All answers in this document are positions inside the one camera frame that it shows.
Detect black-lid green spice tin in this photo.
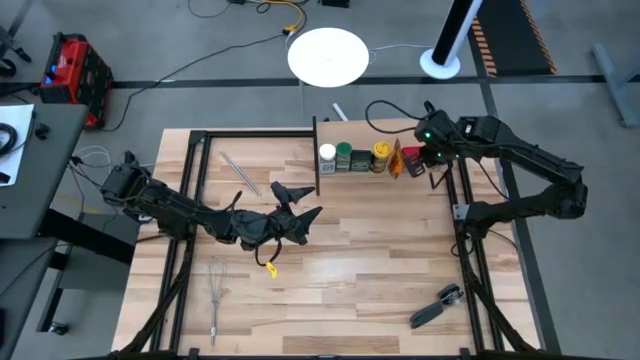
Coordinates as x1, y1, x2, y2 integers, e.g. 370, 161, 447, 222
349, 149, 374, 173

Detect yellow-lid brown spice jar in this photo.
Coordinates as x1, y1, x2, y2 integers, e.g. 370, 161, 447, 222
370, 140, 393, 174

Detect silver metal tongs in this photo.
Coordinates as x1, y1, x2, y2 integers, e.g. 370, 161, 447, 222
219, 151, 264, 196

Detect grey desk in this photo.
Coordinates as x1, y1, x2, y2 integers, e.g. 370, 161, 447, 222
0, 103, 90, 240
0, 237, 61, 354

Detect black coiled cable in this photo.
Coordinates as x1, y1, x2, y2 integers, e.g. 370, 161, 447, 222
0, 122, 20, 157

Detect yellow floor cable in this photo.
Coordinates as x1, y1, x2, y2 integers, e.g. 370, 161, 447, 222
259, 0, 307, 36

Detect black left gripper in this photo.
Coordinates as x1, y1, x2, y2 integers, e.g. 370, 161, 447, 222
266, 181, 325, 247

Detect grey metal table leg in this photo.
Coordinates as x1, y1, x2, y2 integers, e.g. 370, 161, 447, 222
592, 42, 640, 129

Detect black mat with orange stripes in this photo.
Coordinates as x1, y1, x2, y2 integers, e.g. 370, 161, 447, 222
467, 0, 558, 78

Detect black floor cable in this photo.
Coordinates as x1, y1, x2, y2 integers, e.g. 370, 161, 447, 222
102, 32, 291, 134

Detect metal wire whisk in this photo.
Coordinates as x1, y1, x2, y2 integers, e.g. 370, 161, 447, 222
207, 257, 231, 349

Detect black metal table frame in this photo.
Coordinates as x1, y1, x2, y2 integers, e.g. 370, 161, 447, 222
119, 128, 541, 360

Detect red and black toolbox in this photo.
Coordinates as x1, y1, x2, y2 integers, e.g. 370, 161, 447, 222
39, 32, 114, 130

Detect white and black pillar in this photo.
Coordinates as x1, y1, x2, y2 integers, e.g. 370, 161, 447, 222
419, 0, 485, 81

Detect black can opener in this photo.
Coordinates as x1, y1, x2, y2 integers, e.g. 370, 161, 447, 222
408, 283, 466, 330

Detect white round disc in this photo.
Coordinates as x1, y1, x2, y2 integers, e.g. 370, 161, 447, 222
287, 27, 371, 89

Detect green-lid spice jar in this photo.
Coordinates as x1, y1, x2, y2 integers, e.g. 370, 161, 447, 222
334, 141, 353, 173

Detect white floor cable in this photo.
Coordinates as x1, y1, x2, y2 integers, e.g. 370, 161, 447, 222
368, 43, 435, 57

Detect black desk leg with caster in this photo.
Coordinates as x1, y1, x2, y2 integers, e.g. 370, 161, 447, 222
35, 249, 74, 337

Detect wooden shelf with black frame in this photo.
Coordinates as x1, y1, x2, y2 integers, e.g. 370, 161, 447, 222
311, 113, 450, 197

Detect red-lid smoked paprika tin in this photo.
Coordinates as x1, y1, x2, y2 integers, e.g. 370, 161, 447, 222
401, 145, 427, 178

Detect white-lid bagel seasoning jar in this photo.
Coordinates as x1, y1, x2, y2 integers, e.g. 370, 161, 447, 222
318, 143, 337, 176

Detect office chair base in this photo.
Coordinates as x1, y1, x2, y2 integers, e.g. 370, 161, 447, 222
0, 0, 35, 79

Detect white paper sheet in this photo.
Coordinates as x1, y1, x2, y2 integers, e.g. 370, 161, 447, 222
0, 103, 35, 187

